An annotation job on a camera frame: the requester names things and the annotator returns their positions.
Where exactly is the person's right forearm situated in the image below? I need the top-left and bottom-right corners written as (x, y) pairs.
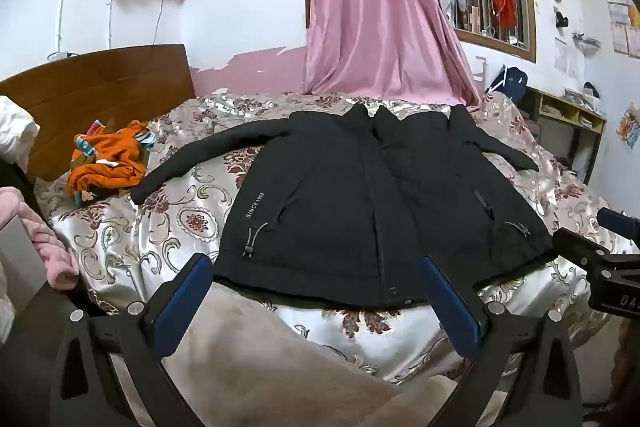
top-left (584, 319), bottom-right (640, 427)

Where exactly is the white pillow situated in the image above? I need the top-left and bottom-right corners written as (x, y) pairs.
top-left (0, 96), bottom-right (41, 170)

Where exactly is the wooden shelf desk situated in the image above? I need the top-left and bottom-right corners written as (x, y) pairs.
top-left (522, 86), bottom-right (608, 182)

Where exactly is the wall calendar poster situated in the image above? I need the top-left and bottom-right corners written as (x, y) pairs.
top-left (605, 0), bottom-right (640, 58)

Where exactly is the pink fluffy garment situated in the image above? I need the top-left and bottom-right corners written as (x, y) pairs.
top-left (0, 186), bottom-right (81, 290)

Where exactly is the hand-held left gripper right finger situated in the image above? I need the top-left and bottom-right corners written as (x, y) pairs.
top-left (421, 256), bottom-right (584, 427)

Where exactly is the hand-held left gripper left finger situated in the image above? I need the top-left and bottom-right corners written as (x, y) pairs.
top-left (50, 252), bottom-right (216, 427)

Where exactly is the grey box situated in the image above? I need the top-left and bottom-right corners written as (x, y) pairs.
top-left (0, 216), bottom-right (52, 310)

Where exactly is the orange garment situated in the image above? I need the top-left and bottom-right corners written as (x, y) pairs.
top-left (67, 119), bottom-right (158, 208)

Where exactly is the black jacket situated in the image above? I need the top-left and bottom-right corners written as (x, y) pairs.
top-left (130, 103), bottom-right (556, 309)

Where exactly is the wooden headboard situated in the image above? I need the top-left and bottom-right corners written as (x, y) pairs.
top-left (0, 44), bottom-right (197, 182)

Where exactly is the small wall shelf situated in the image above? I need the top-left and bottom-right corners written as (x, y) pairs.
top-left (571, 32), bottom-right (602, 56)

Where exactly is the pink curtain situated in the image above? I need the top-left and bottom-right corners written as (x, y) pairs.
top-left (303, 0), bottom-right (501, 108)

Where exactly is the colourful wall sticker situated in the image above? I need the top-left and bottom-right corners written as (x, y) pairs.
top-left (616, 101), bottom-right (640, 150)

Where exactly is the dark blue bag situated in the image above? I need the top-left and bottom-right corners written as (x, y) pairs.
top-left (491, 67), bottom-right (529, 104)

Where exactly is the beige fleece blanket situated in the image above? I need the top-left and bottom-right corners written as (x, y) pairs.
top-left (111, 281), bottom-right (503, 427)

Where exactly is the white wall paper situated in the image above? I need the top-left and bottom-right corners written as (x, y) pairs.
top-left (553, 37), bottom-right (586, 78)

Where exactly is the floral satin bedspread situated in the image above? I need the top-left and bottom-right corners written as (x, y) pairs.
top-left (34, 88), bottom-right (632, 388)

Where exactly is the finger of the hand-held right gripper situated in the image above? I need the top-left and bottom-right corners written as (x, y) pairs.
top-left (596, 207), bottom-right (640, 254)
top-left (552, 227), bottom-right (621, 275)

